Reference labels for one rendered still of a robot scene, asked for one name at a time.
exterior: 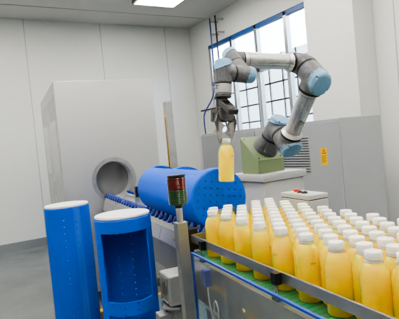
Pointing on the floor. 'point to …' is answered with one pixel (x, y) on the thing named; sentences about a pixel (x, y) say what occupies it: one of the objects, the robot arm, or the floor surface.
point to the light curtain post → (170, 134)
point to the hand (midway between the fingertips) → (225, 140)
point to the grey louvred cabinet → (329, 161)
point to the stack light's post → (185, 270)
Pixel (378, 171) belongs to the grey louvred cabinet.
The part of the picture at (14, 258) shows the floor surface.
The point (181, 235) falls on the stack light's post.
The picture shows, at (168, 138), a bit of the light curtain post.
